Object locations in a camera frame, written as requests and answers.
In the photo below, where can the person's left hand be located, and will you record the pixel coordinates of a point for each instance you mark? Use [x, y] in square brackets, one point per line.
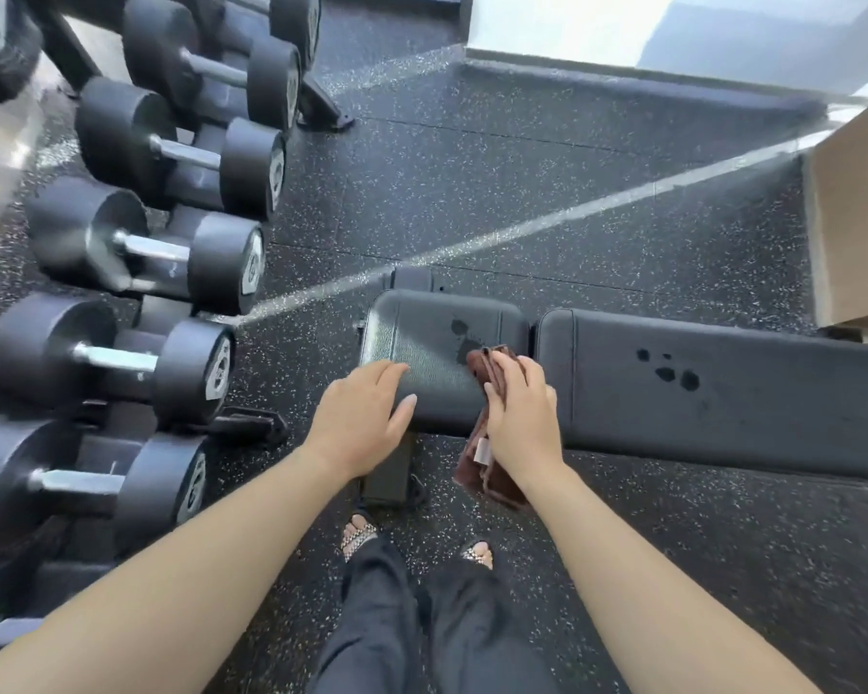
[362, 426]

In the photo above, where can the person's right hand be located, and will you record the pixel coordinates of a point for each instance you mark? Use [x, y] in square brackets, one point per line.
[528, 426]

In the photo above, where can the brown cleaning cloth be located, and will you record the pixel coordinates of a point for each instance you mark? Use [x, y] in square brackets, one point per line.
[477, 455]

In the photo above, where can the row of black dumbbells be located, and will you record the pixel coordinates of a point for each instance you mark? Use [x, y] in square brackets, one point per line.
[188, 368]

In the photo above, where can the person's right forearm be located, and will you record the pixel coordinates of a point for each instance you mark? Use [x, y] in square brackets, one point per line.
[658, 592]

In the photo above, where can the person's left forearm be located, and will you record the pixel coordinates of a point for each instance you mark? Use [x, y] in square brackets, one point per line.
[173, 592]

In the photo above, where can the person's left shoe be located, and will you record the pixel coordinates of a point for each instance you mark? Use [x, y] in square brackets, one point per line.
[358, 534]

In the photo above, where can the person's shoe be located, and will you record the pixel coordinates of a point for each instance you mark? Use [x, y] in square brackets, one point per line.
[477, 552]
[358, 534]

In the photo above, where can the person's right shoe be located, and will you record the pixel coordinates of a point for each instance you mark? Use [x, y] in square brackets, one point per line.
[477, 552]

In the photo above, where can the person's left leg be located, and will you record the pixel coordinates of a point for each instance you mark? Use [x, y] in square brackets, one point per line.
[369, 628]

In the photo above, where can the person's leg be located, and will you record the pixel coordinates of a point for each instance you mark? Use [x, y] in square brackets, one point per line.
[477, 636]
[369, 628]

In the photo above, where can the person's right leg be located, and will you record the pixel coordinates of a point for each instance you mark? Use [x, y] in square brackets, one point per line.
[477, 636]

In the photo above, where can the black dumbbell rack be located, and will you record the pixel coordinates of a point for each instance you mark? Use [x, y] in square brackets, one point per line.
[325, 108]

